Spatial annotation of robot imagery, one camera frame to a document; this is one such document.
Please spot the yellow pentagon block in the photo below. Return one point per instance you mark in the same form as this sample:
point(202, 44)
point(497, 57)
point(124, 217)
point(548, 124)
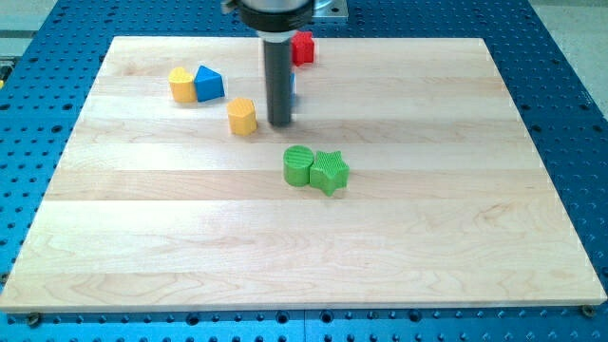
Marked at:
point(242, 116)

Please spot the red star block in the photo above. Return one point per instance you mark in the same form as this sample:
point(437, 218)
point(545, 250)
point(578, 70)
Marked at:
point(302, 45)

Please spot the blue triangle block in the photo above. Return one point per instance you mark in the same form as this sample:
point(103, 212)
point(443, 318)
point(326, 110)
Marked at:
point(208, 84)

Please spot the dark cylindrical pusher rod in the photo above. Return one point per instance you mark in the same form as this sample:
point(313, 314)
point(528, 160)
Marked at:
point(278, 84)

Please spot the blue block behind rod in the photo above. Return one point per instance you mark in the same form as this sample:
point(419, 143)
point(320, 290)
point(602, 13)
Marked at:
point(293, 87)

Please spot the yellow heart block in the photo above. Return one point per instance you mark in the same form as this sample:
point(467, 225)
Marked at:
point(182, 85)

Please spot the green cylinder block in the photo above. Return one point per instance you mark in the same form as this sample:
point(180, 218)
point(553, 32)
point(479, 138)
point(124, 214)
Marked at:
point(297, 161)

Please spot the silver mounting bracket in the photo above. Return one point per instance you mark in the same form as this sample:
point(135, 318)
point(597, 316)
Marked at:
point(331, 10)

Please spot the green star block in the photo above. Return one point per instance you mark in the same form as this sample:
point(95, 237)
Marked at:
point(329, 172)

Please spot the wooden board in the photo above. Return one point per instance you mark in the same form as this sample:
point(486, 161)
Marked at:
point(157, 206)

